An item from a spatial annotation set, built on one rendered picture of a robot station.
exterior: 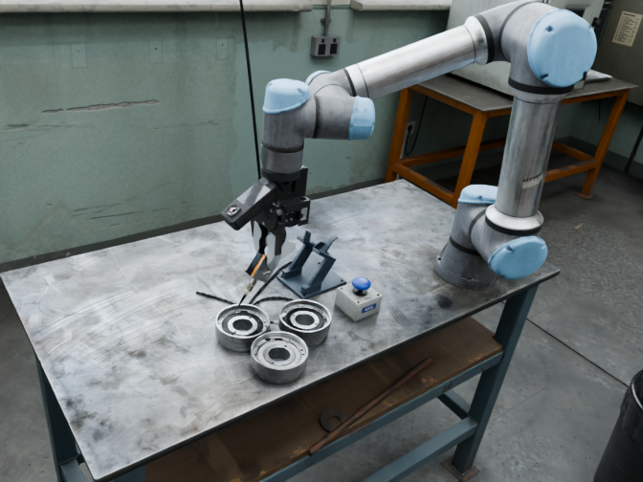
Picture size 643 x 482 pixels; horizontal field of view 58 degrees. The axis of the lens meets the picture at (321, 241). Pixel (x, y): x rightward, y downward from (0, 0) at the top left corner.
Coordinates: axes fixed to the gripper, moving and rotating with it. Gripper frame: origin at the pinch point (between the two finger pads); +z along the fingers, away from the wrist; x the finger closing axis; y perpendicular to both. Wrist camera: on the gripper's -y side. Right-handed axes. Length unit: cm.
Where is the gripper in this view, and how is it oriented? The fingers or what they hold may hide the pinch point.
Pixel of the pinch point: (264, 262)
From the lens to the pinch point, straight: 115.2
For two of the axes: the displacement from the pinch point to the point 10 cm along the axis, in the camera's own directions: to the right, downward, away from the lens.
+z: -1.1, 8.5, 5.1
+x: -6.3, -4.6, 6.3
